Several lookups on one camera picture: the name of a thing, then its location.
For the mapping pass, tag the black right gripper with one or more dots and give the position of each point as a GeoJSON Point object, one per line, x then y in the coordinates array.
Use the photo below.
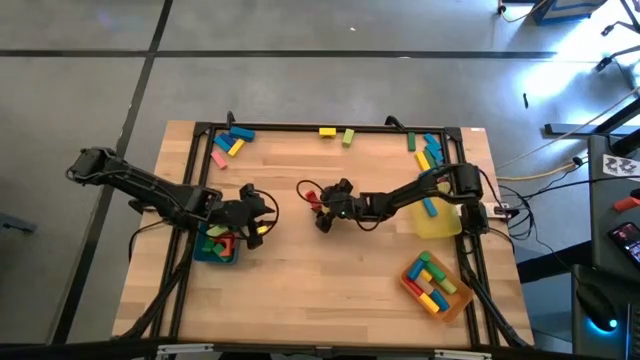
{"type": "Point", "coordinates": [346, 206]}

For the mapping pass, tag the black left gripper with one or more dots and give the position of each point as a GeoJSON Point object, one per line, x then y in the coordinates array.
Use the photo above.
{"type": "Point", "coordinates": [240, 212]}

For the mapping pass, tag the orange arch block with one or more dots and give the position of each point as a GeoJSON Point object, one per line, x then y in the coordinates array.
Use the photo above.
{"type": "Point", "coordinates": [230, 246]}

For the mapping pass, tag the green arch block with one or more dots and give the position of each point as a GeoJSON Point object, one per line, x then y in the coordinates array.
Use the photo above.
{"type": "Point", "coordinates": [207, 245]}

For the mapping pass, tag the yellow bin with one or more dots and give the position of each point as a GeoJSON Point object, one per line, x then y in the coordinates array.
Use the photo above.
{"type": "Point", "coordinates": [440, 225]}

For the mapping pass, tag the yellow cylinder block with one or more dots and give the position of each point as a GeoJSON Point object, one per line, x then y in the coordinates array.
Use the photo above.
{"type": "Point", "coordinates": [426, 276]}
{"type": "Point", "coordinates": [429, 303]}

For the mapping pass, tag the brown cylinder block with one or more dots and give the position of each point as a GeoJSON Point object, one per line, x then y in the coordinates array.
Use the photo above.
{"type": "Point", "coordinates": [426, 285]}

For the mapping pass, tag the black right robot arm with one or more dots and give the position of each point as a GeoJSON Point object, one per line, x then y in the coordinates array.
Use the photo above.
{"type": "Point", "coordinates": [415, 190]}

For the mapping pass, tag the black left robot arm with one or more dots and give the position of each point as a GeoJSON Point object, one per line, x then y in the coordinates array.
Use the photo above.
{"type": "Point", "coordinates": [145, 187]}

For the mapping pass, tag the blue bin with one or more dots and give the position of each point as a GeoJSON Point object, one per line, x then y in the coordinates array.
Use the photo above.
{"type": "Point", "coordinates": [200, 257]}

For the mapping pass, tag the pink block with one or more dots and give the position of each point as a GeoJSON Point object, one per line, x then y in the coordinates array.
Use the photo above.
{"type": "Point", "coordinates": [219, 159]}

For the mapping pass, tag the flat yellow block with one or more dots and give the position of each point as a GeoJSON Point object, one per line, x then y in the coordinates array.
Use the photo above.
{"type": "Point", "coordinates": [236, 147]}
{"type": "Point", "coordinates": [422, 161]}

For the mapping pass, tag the blue cylinder block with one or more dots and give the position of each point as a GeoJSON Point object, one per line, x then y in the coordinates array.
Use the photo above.
{"type": "Point", "coordinates": [416, 269]}
{"type": "Point", "coordinates": [440, 300]}

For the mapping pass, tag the black clamp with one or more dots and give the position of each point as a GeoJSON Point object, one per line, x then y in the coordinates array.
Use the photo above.
{"type": "Point", "coordinates": [230, 119]}
{"type": "Point", "coordinates": [395, 122]}

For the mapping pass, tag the flat green block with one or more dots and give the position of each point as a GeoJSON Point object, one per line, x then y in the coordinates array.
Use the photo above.
{"type": "Point", "coordinates": [411, 141]}
{"type": "Point", "coordinates": [429, 159]}

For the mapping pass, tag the red cylinder block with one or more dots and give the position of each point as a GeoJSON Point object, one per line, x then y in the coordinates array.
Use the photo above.
{"type": "Point", "coordinates": [412, 288]}

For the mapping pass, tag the notched blue block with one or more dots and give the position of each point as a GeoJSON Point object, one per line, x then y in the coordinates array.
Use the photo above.
{"type": "Point", "coordinates": [437, 154]}

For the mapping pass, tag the light green cylinder block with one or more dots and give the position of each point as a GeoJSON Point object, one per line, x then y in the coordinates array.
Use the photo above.
{"type": "Point", "coordinates": [448, 286]}

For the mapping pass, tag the orange tray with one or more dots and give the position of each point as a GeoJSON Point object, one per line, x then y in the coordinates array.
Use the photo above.
{"type": "Point", "coordinates": [461, 300]}

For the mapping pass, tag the white power strip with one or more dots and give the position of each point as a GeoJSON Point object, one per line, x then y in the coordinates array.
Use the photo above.
{"type": "Point", "coordinates": [495, 209]}

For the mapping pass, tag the small black floor object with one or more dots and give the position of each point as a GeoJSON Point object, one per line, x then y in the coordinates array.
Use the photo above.
{"type": "Point", "coordinates": [525, 100]}

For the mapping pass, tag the grey floor object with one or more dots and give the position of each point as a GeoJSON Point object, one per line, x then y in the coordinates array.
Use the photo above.
{"type": "Point", "coordinates": [15, 225]}

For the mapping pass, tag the dark desk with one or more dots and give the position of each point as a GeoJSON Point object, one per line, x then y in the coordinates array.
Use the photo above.
{"type": "Point", "coordinates": [600, 220]}

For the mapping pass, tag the white sticker sheet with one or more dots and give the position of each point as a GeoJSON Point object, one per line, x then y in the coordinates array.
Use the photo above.
{"type": "Point", "coordinates": [620, 165]}

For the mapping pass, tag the red tool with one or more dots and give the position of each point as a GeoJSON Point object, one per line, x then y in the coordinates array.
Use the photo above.
{"type": "Point", "coordinates": [627, 202]}

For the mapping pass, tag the smartphone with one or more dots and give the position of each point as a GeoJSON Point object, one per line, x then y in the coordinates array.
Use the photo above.
{"type": "Point", "coordinates": [627, 240]}

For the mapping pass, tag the black chair base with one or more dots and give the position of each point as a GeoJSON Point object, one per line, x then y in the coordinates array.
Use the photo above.
{"type": "Point", "coordinates": [620, 30]}

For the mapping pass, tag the black frame strut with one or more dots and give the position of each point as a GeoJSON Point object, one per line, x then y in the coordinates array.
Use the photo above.
{"type": "Point", "coordinates": [492, 307]}
{"type": "Point", "coordinates": [165, 290]}

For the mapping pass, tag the silver bracket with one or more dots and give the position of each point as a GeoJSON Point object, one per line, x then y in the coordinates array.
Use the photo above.
{"type": "Point", "coordinates": [185, 348]}
{"type": "Point", "coordinates": [462, 354]}

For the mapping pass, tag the black frame beam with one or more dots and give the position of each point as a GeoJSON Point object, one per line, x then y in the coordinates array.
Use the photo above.
{"type": "Point", "coordinates": [75, 351]}

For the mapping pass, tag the black desk frame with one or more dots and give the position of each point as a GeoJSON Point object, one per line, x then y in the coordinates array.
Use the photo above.
{"type": "Point", "coordinates": [580, 129]}

